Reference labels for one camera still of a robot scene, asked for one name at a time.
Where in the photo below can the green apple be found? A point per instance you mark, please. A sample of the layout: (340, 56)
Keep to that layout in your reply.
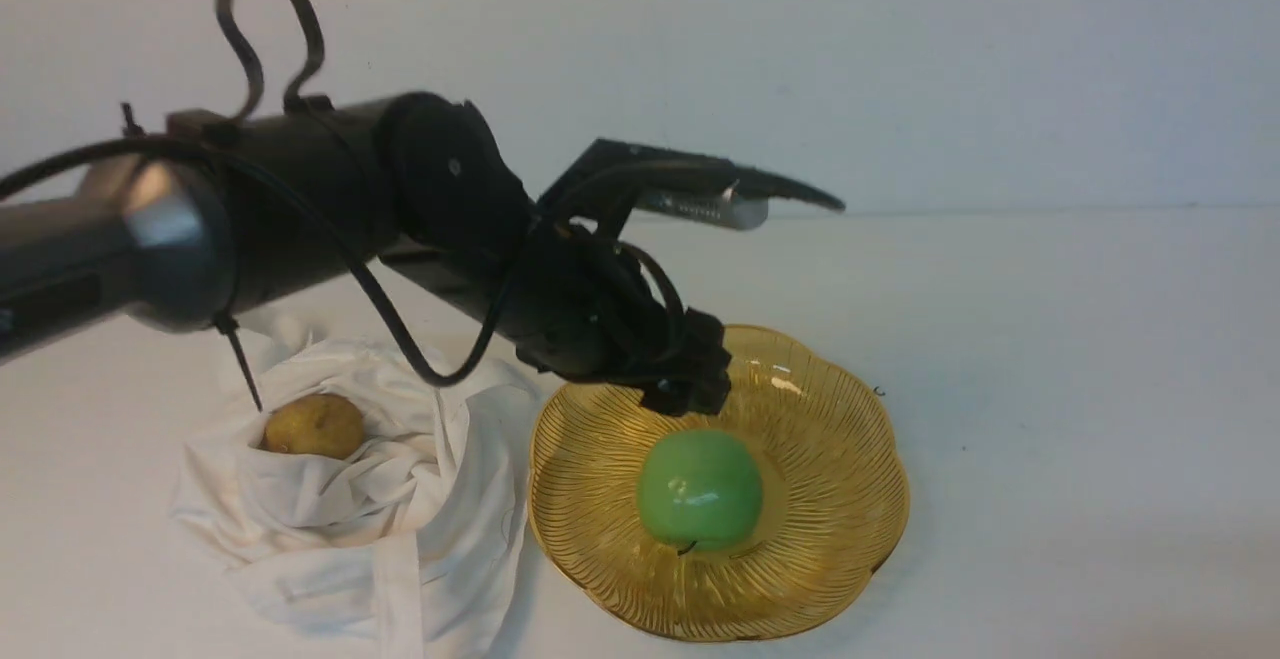
(699, 490)

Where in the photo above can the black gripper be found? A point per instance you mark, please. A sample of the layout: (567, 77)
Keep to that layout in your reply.
(594, 311)

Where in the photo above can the amber ribbed plastic plate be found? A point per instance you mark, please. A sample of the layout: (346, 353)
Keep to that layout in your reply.
(836, 499)

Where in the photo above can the white cloth bag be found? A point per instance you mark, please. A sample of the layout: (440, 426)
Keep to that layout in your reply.
(412, 542)

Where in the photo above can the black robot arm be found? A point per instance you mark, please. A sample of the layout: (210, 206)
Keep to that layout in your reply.
(192, 227)

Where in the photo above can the yellow-brown potato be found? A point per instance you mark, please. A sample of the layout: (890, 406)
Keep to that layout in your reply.
(325, 425)

